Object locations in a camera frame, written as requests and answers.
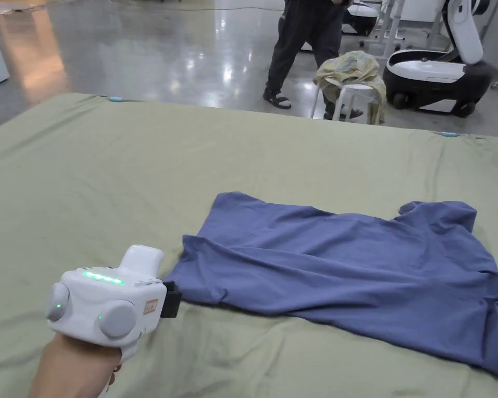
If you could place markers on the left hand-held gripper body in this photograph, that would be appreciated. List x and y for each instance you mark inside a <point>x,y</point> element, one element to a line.
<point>91,306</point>

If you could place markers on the dark blue shirt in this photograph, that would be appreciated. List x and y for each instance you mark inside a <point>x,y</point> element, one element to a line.
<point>348,273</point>

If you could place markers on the person's left forearm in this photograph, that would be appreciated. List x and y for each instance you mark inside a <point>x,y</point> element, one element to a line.
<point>35,389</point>

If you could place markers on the person's left hand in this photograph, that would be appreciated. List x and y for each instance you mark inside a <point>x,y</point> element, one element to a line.
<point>81,367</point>

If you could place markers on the bed with pale green sheet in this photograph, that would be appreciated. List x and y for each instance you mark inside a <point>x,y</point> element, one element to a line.
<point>87,174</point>

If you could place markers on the small blue sheet clip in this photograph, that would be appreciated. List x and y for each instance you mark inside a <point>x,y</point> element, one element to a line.
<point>449,134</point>
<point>117,99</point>

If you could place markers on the white and black robot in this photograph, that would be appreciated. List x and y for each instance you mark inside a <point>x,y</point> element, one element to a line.
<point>359,16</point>
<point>440,70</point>

